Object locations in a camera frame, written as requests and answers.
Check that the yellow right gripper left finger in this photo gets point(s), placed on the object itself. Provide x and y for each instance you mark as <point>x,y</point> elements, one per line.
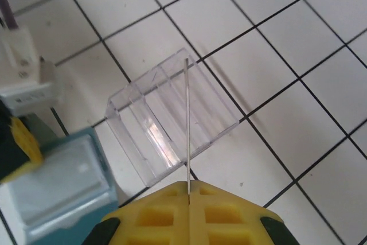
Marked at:
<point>149,222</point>

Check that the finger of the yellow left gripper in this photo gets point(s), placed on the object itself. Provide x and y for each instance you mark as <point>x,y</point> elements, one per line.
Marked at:
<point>27,144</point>

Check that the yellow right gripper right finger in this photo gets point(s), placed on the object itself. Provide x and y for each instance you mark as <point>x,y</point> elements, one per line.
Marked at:
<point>226,222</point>

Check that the blue-grey cloth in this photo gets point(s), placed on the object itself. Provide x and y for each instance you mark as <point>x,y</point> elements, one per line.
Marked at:
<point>66,187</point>

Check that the white floral card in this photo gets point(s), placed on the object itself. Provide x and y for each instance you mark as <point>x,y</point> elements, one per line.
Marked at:
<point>187,127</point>

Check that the clear acrylic card box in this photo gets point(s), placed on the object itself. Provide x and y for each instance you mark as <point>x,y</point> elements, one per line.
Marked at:
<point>160,118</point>

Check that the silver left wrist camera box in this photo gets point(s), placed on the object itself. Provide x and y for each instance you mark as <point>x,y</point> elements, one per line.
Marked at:
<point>28,98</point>

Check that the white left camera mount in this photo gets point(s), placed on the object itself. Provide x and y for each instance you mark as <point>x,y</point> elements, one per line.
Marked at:
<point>17,50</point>

